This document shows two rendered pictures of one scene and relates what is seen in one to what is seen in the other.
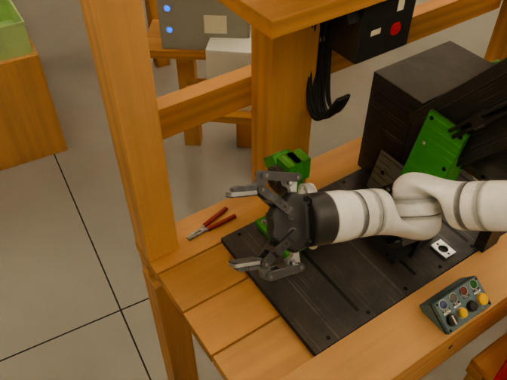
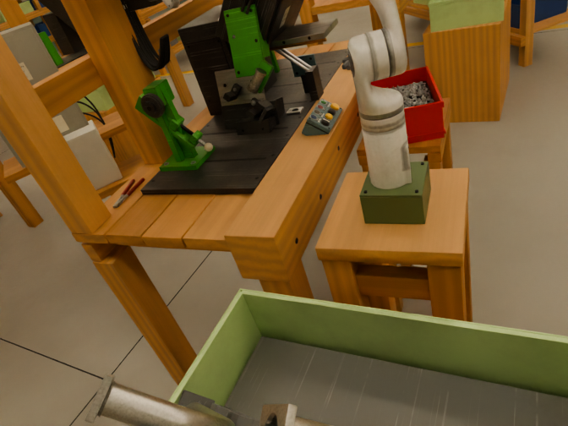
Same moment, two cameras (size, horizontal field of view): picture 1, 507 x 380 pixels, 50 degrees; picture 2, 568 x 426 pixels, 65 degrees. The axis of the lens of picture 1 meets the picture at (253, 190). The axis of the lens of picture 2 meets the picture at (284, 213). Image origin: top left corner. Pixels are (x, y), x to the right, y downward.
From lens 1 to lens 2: 69 cm
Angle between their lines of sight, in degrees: 22
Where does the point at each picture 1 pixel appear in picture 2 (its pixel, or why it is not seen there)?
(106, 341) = not seen: hidden behind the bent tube
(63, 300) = (49, 410)
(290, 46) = (103, 10)
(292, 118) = (139, 78)
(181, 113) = (48, 95)
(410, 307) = (297, 139)
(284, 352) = (233, 204)
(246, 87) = (91, 68)
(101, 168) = (25, 309)
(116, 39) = not seen: outside the picture
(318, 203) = not seen: outside the picture
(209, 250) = (137, 202)
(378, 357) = (296, 164)
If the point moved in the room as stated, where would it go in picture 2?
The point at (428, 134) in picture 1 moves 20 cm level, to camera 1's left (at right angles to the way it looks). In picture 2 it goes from (232, 28) to (178, 51)
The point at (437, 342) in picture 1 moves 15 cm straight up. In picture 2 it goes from (326, 139) to (315, 92)
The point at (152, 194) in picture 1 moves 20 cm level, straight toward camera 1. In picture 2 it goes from (58, 157) to (92, 168)
